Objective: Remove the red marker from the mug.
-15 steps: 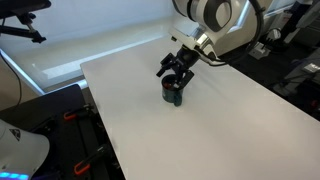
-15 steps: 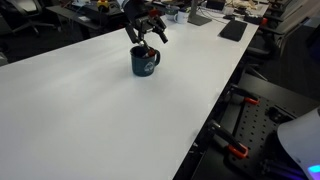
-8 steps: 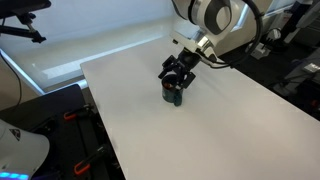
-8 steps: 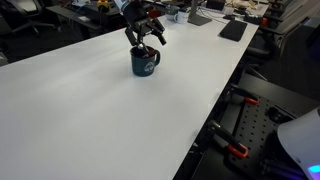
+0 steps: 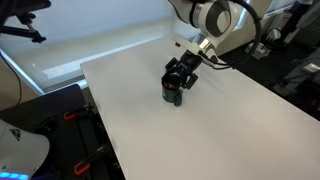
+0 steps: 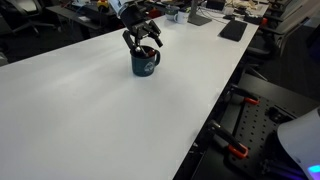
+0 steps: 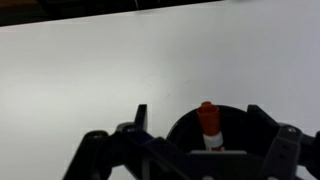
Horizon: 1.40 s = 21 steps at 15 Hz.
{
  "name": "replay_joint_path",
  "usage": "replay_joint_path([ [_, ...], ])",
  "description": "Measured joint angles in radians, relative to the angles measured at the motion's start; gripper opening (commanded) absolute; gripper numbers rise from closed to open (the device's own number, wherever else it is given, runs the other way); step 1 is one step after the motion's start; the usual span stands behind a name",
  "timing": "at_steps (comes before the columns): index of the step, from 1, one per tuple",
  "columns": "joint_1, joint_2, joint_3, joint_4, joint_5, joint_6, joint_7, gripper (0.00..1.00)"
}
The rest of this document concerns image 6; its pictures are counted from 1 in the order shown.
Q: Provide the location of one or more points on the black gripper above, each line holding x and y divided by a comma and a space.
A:
135, 18

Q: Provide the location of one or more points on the red marker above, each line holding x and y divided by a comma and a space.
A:
151, 53

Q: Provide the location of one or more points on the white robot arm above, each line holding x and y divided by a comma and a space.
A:
118, 4

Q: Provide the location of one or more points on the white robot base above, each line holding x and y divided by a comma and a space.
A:
300, 140

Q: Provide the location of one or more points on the dark teal mug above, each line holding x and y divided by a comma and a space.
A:
141, 68

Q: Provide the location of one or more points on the white mug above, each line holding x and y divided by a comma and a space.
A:
182, 17

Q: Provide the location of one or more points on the small red object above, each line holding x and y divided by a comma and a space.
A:
154, 13

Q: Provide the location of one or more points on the grey ceramic bowl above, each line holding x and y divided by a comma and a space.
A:
170, 12

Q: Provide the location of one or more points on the yellow red emergency stop button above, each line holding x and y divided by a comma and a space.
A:
102, 3

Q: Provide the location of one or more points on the black background desk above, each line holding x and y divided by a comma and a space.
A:
93, 13

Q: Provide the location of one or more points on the grey monitor stand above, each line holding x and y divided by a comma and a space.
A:
198, 19

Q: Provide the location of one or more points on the black box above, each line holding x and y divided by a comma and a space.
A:
215, 4

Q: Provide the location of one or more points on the black computer mouse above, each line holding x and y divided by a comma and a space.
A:
228, 17

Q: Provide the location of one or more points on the black flat pad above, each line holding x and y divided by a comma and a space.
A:
233, 30

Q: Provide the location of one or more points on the black desk item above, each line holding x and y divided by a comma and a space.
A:
252, 19

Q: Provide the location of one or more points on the grey office chair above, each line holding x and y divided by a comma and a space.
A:
26, 6

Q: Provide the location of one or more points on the black office chair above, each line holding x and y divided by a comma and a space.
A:
266, 50

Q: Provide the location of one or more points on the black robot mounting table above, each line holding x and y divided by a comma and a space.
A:
266, 88

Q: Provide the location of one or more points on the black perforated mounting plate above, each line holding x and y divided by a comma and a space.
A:
256, 123

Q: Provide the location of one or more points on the small black bracket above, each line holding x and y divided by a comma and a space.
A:
276, 114

